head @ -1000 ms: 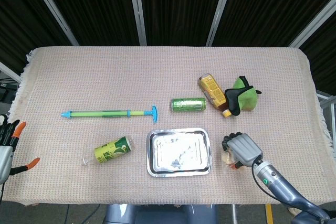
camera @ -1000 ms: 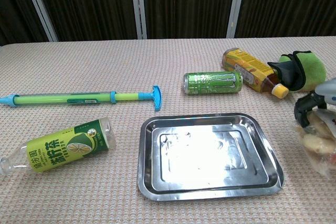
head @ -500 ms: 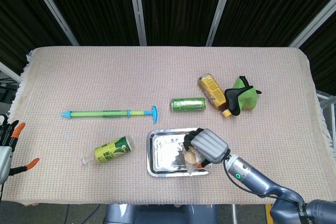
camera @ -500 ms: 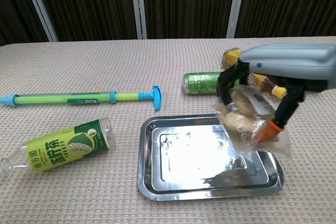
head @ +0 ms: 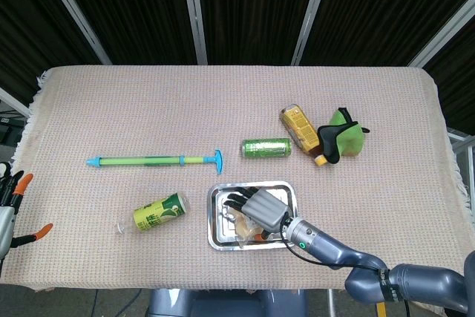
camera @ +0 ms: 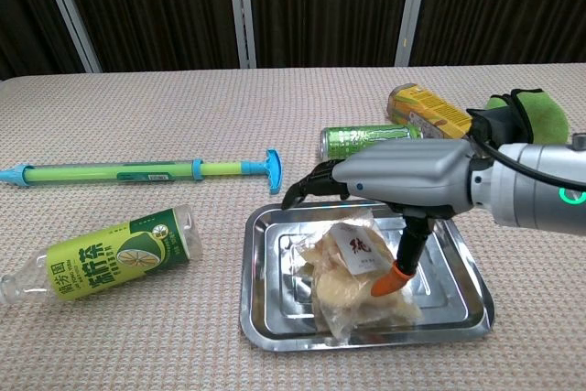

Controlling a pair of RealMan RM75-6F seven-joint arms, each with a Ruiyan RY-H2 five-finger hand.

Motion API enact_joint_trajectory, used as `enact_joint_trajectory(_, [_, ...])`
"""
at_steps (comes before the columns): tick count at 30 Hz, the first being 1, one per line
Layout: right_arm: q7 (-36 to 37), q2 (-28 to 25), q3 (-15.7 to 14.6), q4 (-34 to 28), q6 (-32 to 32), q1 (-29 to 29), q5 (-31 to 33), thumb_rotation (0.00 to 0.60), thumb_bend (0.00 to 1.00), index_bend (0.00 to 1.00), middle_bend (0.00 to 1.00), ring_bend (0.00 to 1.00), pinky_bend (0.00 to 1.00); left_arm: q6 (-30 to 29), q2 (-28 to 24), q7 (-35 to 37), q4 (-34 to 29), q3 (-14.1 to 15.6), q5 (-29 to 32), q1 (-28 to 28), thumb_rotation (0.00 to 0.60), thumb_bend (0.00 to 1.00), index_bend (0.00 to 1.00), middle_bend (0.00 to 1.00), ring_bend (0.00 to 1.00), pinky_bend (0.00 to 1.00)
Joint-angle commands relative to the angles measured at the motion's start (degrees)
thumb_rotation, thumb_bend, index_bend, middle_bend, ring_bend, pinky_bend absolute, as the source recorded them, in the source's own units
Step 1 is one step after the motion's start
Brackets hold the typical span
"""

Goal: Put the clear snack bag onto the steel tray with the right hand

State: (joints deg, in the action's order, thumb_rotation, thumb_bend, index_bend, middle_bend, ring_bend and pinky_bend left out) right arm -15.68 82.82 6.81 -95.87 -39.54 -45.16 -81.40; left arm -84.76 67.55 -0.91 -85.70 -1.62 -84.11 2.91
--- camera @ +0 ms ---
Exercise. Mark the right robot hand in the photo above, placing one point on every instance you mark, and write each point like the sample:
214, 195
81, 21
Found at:
412, 171

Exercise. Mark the packaged bread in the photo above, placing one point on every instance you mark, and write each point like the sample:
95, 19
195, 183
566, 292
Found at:
339, 290

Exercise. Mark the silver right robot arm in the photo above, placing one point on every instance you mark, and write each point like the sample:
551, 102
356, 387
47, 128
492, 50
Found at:
526, 185

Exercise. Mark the metal tray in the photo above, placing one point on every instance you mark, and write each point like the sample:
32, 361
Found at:
274, 318

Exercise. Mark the tea bottle with yellow label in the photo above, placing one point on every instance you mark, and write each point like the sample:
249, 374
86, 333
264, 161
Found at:
430, 109

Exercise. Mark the green drink can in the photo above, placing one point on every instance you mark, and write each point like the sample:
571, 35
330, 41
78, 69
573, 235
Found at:
357, 137

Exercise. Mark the green and black plush toy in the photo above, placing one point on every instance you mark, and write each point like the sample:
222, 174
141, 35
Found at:
547, 118

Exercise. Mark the pink woven tablecloth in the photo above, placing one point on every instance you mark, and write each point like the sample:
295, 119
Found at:
137, 107

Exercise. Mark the green and blue water pump toy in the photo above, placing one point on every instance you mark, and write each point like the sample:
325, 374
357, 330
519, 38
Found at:
114, 170

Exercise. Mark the clear bottle with green label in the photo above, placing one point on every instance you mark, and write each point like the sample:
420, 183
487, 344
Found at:
105, 260

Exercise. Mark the white aluminium post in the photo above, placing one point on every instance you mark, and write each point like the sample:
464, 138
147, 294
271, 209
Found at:
68, 11
241, 11
412, 11

